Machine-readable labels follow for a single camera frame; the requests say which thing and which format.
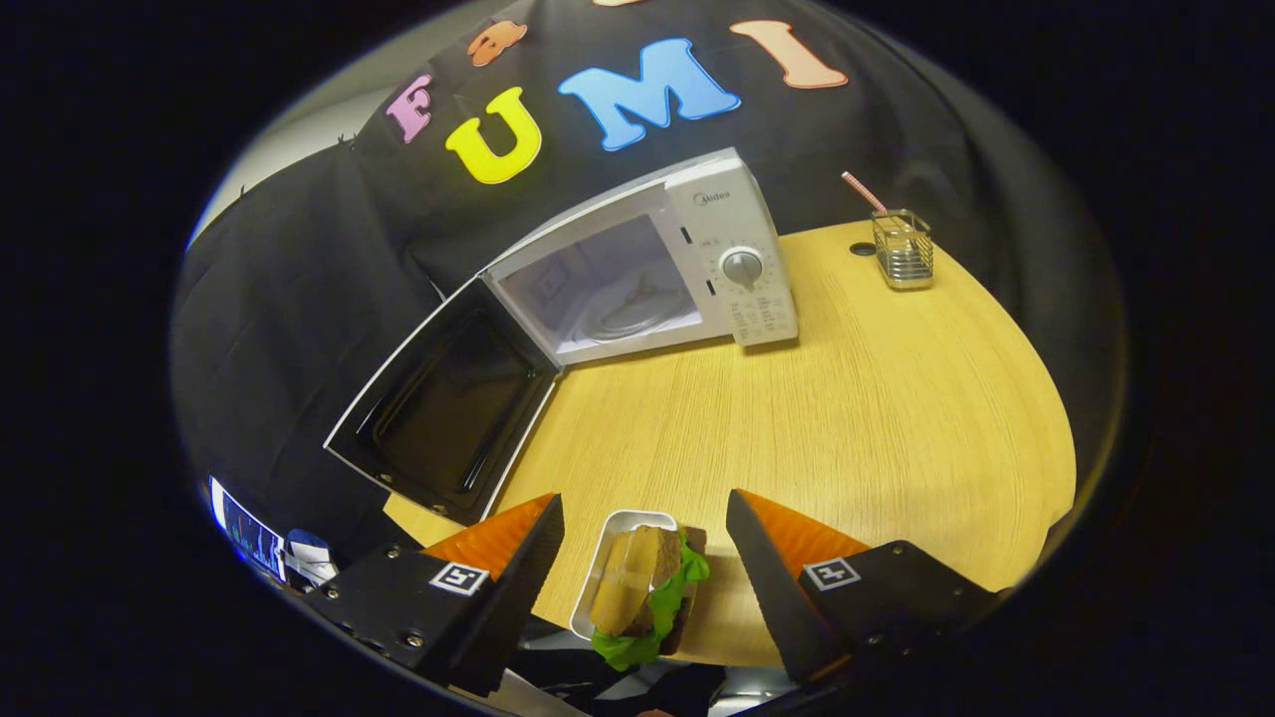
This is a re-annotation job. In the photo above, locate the wire mesh holder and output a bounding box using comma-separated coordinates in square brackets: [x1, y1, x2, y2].
[872, 208, 935, 291]

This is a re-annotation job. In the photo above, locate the white microwave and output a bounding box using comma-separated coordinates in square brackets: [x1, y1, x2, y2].
[324, 147, 800, 527]

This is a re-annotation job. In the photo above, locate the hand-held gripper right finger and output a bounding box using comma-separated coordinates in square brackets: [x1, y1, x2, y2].
[725, 488, 1002, 683]

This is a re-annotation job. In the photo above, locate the glass microwave turntable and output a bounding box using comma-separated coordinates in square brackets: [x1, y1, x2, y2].
[576, 284, 693, 346]

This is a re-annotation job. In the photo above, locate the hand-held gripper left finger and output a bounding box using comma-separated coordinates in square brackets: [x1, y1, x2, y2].
[299, 493, 566, 698]

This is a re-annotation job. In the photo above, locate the computer monitor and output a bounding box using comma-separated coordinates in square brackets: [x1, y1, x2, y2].
[209, 476, 288, 584]

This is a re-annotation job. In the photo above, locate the white rectangular tray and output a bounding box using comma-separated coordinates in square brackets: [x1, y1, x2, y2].
[569, 510, 680, 641]

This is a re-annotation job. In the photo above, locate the white and blue device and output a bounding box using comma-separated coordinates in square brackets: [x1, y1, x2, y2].
[284, 530, 342, 591]

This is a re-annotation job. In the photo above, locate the sandwich with green lettuce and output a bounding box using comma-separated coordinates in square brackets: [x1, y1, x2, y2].
[588, 525, 711, 672]

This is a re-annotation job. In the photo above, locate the pink striped straw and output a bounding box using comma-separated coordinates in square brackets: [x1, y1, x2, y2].
[842, 171, 890, 216]

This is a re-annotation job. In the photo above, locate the white microwave door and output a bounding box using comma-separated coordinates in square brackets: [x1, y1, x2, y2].
[324, 277, 561, 527]

